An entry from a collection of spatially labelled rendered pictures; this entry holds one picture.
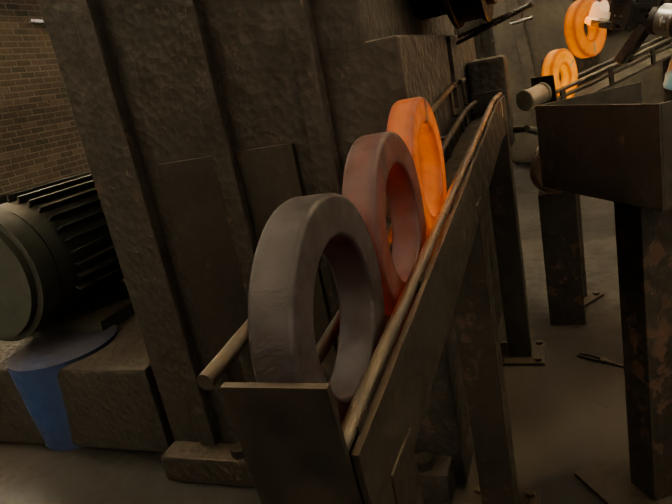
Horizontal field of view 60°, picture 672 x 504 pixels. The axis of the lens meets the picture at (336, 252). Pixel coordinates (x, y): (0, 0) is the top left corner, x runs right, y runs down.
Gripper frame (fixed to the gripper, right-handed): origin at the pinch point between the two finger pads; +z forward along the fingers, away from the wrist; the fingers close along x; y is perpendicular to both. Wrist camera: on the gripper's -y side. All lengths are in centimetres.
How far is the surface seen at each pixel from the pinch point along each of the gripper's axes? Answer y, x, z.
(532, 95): -17.5, 16.9, 2.2
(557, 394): -75, 53, -40
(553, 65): -11.5, 5.8, 4.3
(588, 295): -82, 0, -16
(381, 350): -2, 133, -70
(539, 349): -79, 38, -25
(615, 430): -71, 57, -57
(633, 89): 0, 56, -46
